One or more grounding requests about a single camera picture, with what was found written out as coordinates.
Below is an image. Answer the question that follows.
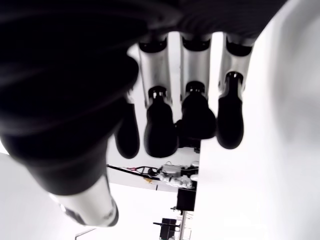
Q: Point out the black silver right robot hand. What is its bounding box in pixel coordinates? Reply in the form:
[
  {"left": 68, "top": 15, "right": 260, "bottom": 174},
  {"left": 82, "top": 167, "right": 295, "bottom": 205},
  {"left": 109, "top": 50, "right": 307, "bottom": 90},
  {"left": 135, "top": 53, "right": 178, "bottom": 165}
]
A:
[{"left": 0, "top": 0, "right": 273, "bottom": 228}]

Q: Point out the grey equipment cluster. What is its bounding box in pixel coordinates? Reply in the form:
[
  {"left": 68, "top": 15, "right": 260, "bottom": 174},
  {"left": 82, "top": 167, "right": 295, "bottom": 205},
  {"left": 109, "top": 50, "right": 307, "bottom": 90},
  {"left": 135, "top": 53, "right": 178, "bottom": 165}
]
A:
[{"left": 159, "top": 161, "right": 200, "bottom": 190}]

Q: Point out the black box on pole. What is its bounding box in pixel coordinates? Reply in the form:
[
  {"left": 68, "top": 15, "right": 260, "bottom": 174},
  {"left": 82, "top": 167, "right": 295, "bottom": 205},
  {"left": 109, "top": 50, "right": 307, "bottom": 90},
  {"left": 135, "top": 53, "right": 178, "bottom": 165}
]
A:
[{"left": 176, "top": 188, "right": 197, "bottom": 211}]

